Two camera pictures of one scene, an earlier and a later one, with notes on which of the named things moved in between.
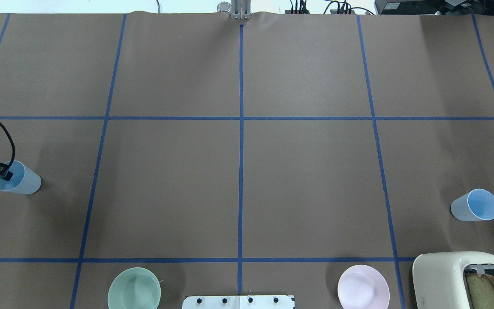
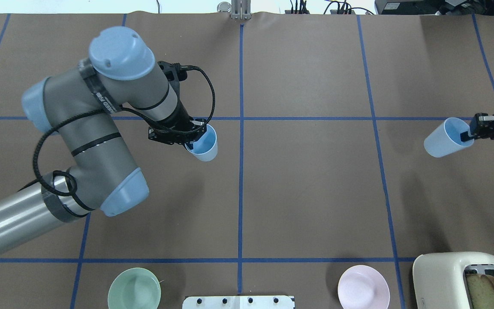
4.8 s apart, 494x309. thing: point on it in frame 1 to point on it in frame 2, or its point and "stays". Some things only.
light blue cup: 24,180 to 205,149
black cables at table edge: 342,8 stays
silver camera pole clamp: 239,9 stays
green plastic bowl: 134,288 stays
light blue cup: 478,204 to 445,139
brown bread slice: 486,292 stays
